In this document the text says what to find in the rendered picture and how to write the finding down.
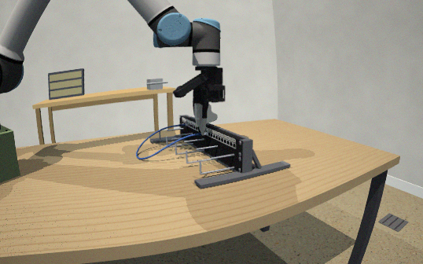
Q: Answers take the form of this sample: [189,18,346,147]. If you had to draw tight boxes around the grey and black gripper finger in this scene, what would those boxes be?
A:
[199,92,218,136]
[193,99,201,133]

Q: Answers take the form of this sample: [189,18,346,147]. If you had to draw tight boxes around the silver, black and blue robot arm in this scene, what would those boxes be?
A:
[0,0,221,97]

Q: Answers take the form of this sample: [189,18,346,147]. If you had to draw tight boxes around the black network patch panel rack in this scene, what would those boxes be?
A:
[150,115,290,189]

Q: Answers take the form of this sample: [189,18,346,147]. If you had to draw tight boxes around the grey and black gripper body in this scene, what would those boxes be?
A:
[193,66,225,104]

